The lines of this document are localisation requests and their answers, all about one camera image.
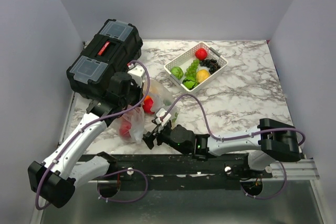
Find clear plastic bag of fruits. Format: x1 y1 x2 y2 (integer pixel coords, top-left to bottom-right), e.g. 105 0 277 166
111 80 174 143

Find green fake watermelon ball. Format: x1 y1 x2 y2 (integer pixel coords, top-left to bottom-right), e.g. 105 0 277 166
182 76 198 90

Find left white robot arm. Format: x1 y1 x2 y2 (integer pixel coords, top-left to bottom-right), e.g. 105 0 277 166
28 66 150 210

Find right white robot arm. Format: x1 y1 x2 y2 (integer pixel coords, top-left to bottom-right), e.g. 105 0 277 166
143 118 303 178

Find red fake fruit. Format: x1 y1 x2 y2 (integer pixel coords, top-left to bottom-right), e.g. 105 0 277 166
142 95 154 114

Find green fake apple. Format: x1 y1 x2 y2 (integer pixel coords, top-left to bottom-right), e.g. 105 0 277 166
170 66 184 80

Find green fake grape bunch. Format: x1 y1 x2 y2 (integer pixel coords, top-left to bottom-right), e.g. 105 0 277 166
184 59 200 78

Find dark purple fake grapes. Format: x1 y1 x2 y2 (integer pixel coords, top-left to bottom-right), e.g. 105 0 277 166
200 59 221 74

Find red fake apple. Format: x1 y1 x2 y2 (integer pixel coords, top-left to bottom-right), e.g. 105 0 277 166
195 48 208 61

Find black plastic toolbox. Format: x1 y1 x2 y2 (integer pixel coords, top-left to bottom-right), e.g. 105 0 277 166
66 19 143 99

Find white perforated plastic basket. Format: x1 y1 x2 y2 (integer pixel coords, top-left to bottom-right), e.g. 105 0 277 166
164 41 228 93

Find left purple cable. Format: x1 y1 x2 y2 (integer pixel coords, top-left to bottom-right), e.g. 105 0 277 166
35 60 152 210

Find purple cable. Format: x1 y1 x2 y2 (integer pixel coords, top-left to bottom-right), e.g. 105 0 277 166
154 94 307 200
35 60 152 210

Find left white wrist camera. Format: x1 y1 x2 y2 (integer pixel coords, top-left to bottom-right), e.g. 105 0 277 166
127 62 145 86

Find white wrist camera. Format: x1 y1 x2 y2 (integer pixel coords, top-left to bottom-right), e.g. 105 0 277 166
127 62 145 86
152 108 172 127

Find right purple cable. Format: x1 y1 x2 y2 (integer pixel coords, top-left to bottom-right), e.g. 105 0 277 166
154 94 307 200

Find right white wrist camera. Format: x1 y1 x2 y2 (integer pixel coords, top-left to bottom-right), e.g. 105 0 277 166
152 108 172 127

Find black metal mounting rail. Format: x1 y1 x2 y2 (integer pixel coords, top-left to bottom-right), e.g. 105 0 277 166
88 154 320 191

